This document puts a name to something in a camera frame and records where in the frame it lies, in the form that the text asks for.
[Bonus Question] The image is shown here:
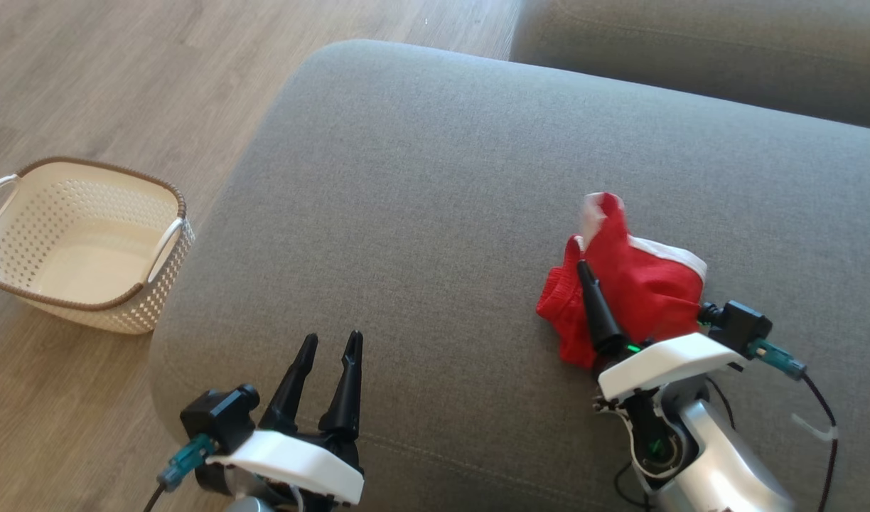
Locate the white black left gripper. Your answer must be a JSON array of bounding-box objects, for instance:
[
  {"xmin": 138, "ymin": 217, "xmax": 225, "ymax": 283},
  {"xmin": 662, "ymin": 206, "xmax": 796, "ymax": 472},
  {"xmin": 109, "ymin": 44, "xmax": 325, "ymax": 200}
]
[{"xmin": 206, "ymin": 329, "xmax": 365, "ymax": 507}]

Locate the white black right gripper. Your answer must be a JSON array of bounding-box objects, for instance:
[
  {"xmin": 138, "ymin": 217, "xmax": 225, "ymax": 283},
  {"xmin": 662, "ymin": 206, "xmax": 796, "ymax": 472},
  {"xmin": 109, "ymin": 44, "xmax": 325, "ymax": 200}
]
[{"xmin": 576, "ymin": 259, "xmax": 750, "ymax": 404}]

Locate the red jersey with white sleeves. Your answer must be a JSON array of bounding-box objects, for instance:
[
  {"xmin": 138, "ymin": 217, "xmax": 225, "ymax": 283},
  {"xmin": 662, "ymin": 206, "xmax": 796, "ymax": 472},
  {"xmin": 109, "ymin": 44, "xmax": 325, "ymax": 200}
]
[{"xmin": 535, "ymin": 191, "xmax": 709, "ymax": 371}]

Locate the grey fabric sofa seat cushion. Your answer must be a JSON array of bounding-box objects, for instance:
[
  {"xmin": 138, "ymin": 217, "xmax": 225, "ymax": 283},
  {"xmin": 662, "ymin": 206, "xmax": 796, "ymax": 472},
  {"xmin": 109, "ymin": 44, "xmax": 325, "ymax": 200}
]
[{"xmin": 149, "ymin": 38, "xmax": 870, "ymax": 512}]

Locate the cream perforated laundry basket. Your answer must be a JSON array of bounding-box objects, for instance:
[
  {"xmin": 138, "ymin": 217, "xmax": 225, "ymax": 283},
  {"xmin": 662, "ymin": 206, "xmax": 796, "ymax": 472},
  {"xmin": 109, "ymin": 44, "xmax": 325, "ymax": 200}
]
[{"xmin": 0, "ymin": 156, "xmax": 196, "ymax": 336}]

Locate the grey fabric sofa side cushion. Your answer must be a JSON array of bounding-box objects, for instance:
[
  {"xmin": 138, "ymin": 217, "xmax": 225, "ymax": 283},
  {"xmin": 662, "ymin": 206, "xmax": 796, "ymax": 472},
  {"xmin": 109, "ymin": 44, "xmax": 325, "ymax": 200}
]
[{"xmin": 509, "ymin": 0, "xmax": 870, "ymax": 133}]

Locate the teal left camera plug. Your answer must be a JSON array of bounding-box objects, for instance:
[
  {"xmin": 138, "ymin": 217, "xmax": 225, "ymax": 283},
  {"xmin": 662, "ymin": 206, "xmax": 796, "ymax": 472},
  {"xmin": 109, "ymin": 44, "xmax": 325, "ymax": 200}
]
[{"xmin": 157, "ymin": 433, "xmax": 220, "ymax": 493}]

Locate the teal camera plug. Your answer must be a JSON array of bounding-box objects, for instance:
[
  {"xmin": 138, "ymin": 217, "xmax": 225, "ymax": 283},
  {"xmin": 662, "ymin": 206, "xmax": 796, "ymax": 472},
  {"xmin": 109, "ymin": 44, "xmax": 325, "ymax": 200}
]
[
  {"xmin": 747, "ymin": 337, "xmax": 808, "ymax": 382},
  {"xmin": 157, "ymin": 433, "xmax": 220, "ymax": 493}
]

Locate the teal right camera plug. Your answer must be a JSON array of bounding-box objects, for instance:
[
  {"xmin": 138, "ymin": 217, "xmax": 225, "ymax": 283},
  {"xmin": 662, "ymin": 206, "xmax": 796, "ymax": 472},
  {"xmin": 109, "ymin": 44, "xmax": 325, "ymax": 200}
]
[{"xmin": 747, "ymin": 337, "xmax": 808, "ymax": 382}]

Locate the white left cable clip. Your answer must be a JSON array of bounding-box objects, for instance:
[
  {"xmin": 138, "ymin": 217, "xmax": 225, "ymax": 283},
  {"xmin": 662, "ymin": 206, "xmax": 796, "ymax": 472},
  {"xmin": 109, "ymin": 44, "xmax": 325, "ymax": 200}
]
[{"xmin": 790, "ymin": 412, "xmax": 838, "ymax": 443}]

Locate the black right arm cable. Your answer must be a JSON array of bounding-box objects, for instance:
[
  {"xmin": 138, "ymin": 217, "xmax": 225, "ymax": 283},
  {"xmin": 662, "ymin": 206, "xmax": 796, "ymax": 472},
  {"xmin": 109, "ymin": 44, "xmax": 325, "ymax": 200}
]
[{"xmin": 800, "ymin": 373, "xmax": 841, "ymax": 512}]

